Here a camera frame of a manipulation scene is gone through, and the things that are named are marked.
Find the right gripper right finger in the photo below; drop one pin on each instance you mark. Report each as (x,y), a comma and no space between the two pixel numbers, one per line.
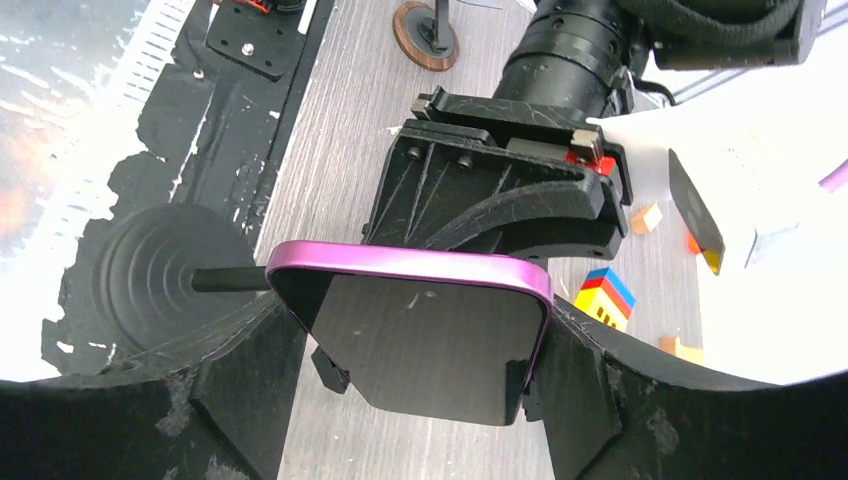
(614,407)

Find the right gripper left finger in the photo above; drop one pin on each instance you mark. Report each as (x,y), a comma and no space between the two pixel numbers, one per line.
(213,404)

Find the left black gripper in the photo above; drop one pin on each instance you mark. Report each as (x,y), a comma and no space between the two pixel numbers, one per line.
(501,176)

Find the black round-base pole stand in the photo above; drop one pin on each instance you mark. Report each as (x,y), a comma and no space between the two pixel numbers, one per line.
(181,289)

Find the purple phone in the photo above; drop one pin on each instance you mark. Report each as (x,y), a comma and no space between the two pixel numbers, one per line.
(445,335)

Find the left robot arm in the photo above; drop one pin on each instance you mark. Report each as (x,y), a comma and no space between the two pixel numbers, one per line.
(589,55)

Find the round wooden phone stand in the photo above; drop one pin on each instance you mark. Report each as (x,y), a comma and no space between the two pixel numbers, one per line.
(425,35)

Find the tan wooden block upright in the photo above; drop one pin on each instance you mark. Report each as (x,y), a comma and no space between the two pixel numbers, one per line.
(675,347)

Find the yellow red blue block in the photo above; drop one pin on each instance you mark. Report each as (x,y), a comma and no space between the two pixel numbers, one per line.
(604,297)

